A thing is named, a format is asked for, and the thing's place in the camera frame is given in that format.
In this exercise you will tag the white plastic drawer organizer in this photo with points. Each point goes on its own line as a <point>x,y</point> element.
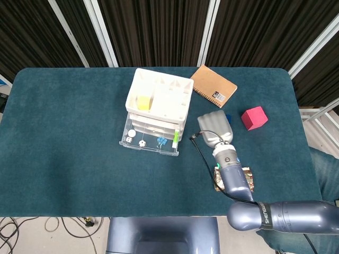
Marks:
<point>169,100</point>

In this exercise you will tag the white metal frame rack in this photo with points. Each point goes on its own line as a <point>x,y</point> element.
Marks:
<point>307,116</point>

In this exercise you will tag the blue-grey robot torso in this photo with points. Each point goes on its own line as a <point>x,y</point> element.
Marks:
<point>159,238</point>

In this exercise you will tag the black yellow plug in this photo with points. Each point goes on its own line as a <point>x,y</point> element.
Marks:
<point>90,222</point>

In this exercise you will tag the yellow sticky note pad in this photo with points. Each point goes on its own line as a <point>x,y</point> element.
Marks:
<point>144,103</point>

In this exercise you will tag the clear plastic drawer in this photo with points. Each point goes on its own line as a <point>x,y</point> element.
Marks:
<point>151,148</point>

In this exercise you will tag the white dice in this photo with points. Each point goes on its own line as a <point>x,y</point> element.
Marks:
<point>129,139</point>

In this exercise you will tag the dark blue rectangular box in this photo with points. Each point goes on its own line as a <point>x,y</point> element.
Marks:
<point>228,119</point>

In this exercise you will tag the pink foam cube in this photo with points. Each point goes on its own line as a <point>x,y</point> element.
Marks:
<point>254,119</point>

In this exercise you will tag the gold foil packet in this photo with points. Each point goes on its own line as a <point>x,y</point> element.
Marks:
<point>249,177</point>

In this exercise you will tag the brown spiral notebook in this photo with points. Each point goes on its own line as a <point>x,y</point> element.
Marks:
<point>212,84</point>

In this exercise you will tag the teal table cloth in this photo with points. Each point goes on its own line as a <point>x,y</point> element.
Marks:
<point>79,158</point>

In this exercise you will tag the blue binder clip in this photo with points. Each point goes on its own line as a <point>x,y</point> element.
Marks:
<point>161,140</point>

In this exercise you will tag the white aluminium frame post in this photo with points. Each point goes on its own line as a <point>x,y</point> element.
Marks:
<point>208,33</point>
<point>69,33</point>
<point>315,49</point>
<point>102,33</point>

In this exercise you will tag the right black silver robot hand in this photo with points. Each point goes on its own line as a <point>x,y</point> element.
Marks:
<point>215,127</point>

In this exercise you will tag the black device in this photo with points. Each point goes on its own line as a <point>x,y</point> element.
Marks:
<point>3,101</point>

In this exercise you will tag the black pleated curtain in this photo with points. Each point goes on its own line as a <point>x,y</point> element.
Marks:
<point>159,26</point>

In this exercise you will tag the white box blue label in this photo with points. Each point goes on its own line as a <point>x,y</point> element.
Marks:
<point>4,80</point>

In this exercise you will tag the blue denim fabric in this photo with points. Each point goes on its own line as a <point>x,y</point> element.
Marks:
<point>328,172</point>

